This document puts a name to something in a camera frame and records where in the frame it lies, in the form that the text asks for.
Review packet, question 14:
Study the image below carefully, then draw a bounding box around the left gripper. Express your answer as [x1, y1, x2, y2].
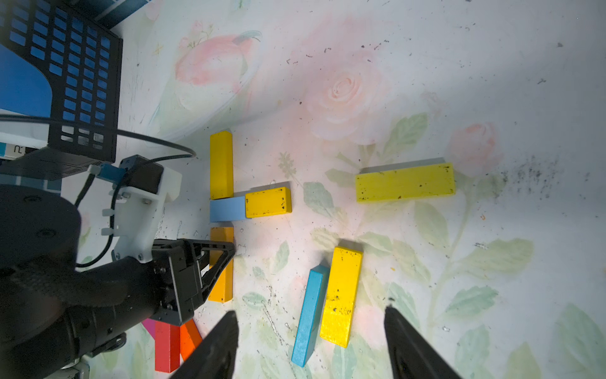
[151, 239, 235, 326]

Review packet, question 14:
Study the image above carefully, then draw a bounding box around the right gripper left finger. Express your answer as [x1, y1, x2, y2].
[170, 310, 239, 379]

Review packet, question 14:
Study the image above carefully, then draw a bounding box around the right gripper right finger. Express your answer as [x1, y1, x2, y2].
[383, 306, 461, 379]

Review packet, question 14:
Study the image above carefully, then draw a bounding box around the orange-yellow long block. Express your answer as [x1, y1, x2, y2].
[208, 227, 235, 303]

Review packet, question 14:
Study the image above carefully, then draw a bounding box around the light blue short block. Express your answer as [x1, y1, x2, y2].
[209, 197, 247, 223]

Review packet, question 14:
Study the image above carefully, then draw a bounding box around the small yellow short block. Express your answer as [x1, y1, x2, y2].
[245, 186, 292, 219]

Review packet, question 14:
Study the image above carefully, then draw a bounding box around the teal long block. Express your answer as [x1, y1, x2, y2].
[291, 265, 330, 367]

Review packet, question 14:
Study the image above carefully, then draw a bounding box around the lemon yellow long block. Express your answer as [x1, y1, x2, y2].
[354, 163, 457, 203]

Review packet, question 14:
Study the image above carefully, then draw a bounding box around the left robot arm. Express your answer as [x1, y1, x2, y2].
[1, 185, 235, 378]

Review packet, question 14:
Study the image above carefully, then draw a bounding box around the orange block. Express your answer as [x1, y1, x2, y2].
[180, 319, 203, 361]

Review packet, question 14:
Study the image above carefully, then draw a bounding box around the red block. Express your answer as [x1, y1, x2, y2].
[155, 322, 181, 374]

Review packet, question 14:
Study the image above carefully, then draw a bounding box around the magenta block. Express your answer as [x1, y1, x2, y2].
[141, 318, 156, 339]

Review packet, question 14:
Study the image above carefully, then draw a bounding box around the bright yellow long block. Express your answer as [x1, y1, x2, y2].
[320, 246, 363, 348]

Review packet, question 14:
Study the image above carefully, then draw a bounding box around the floral table mat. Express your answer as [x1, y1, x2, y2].
[115, 1, 605, 378]

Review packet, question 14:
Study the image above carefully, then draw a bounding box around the black mesh file basket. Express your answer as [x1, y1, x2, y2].
[0, 0, 124, 164]

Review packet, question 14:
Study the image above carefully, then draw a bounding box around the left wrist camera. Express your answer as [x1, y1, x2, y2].
[80, 156, 182, 268]

